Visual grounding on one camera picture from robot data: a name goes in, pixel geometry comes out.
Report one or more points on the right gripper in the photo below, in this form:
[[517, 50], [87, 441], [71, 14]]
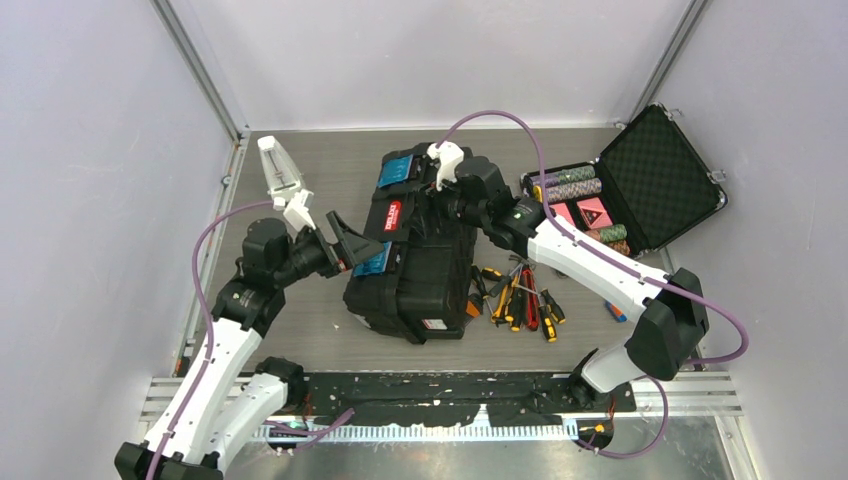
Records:
[[447, 187]]

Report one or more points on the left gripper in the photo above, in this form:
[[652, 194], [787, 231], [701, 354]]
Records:
[[352, 247]]

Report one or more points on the black plastic toolbox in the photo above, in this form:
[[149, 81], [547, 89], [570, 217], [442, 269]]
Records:
[[417, 288]]

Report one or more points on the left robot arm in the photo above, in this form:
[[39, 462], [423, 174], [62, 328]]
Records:
[[200, 433]]

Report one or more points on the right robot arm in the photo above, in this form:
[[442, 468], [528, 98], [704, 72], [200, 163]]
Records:
[[669, 319]]

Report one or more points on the pink card deck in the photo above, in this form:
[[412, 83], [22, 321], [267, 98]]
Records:
[[562, 210]]

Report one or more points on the white metronome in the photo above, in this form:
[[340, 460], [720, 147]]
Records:
[[283, 178]]

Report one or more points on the red black pliers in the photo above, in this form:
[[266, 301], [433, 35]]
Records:
[[531, 300]]

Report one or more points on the poker chip row top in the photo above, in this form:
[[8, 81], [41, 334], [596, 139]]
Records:
[[552, 178]]

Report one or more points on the orange black bit holder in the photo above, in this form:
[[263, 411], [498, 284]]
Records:
[[474, 306]]

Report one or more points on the red card deck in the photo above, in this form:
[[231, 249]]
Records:
[[594, 213]]

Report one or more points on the poker chip row green red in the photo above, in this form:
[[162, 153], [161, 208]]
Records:
[[610, 234]]

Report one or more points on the yellow black screwdriver right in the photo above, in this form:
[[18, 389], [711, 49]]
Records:
[[550, 314]]

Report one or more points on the poker chip row orange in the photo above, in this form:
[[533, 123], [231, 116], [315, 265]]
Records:
[[620, 246]]

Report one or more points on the black aluminium poker chip case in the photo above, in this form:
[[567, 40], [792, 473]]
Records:
[[654, 182]]

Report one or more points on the blue orange small object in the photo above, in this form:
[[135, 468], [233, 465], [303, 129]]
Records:
[[615, 312]]

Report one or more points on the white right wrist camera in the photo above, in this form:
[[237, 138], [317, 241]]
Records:
[[448, 156]]

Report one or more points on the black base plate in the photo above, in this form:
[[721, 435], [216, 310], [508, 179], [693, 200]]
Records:
[[445, 399]]

